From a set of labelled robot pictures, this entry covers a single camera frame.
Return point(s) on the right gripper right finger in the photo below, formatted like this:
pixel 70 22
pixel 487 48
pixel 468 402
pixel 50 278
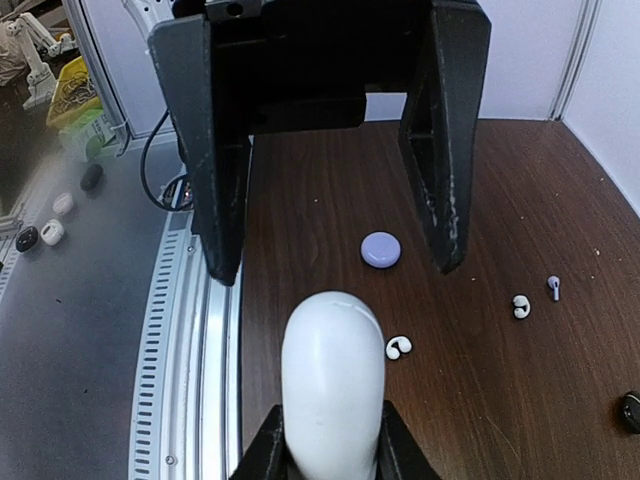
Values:
pixel 400 457

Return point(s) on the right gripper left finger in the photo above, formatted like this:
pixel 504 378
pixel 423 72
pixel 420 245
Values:
pixel 265 458

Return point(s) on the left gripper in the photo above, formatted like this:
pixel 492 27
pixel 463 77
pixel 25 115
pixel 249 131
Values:
pixel 306 65

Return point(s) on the white clip earbud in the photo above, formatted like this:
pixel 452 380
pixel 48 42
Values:
pixel 397 347
pixel 521 306

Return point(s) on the white charging case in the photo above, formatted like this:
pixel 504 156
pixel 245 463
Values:
pixel 333 379

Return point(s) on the black charging case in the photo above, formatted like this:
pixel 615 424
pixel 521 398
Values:
pixel 629 412

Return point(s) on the purple round charging case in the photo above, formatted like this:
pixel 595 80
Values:
pixel 380 249

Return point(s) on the black case off table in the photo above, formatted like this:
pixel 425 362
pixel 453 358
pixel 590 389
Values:
pixel 91 178
pixel 26 239

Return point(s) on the pink case off table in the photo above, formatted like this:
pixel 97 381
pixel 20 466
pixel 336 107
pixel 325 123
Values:
pixel 63 204

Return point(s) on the white case off table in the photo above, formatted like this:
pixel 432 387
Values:
pixel 52 232

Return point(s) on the purple stem earbud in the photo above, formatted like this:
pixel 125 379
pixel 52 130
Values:
pixel 553 283

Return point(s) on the green white box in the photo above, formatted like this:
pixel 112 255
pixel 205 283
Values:
pixel 84 139

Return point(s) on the yellow plastic bin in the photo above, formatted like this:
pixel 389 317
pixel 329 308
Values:
pixel 74 95

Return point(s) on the small white background robot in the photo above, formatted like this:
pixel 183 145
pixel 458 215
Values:
pixel 33 39

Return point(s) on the front aluminium rail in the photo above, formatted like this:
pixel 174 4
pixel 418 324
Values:
pixel 186 410

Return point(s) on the right aluminium frame post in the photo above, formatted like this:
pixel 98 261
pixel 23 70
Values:
pixel 581 40

